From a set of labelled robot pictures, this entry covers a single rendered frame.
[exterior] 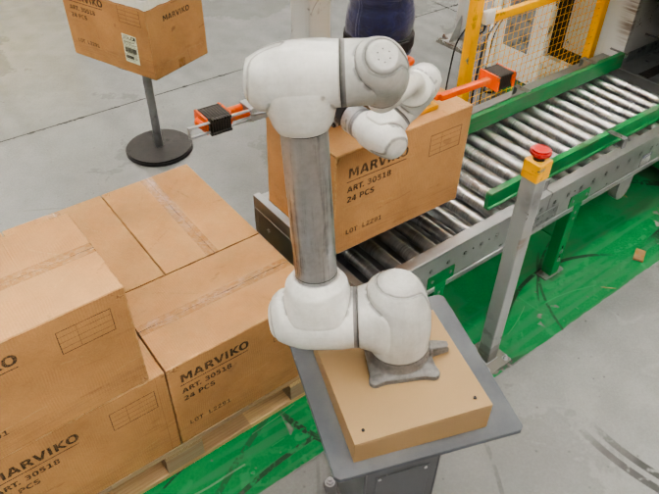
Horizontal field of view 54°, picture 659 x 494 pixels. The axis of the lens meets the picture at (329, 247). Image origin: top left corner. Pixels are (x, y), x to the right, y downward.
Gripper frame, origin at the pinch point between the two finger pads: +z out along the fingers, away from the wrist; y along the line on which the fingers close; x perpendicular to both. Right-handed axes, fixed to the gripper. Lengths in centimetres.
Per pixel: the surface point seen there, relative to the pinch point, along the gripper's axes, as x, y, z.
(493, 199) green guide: 74, 60, -24
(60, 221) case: -79, 26, 17
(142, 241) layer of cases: -49, 66, 41
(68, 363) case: -95, 43, -21
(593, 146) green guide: 140, 60, -24
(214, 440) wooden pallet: -58, 118, -18
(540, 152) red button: 53, 16, -51
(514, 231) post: 52, 49, -50
